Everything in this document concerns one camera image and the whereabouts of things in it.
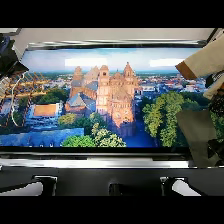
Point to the olive green garment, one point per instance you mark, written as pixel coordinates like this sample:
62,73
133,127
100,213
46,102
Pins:
196,136

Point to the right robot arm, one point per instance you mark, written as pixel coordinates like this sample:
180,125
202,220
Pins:
181,189

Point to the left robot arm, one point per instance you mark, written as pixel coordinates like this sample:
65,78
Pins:
23,190

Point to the silver frame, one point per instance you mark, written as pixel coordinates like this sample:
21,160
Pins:
100,163

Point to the tan garment with brown cuff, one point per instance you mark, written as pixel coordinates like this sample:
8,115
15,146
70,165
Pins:
205,60

